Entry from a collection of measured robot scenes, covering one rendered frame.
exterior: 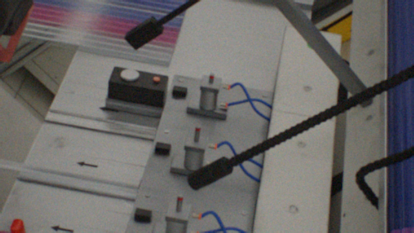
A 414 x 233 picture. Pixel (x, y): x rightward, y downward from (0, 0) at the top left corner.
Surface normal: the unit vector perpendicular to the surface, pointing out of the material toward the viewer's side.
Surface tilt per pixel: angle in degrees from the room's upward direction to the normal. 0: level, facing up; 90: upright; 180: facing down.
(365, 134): 90
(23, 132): 0
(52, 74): 90
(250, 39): 44
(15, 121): 0
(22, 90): 0
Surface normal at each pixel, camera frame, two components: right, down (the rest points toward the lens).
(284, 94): 0.11, -0.75
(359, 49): -0.63, -0.66
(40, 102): 0.76, -0.41
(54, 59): -0.16, 0.63
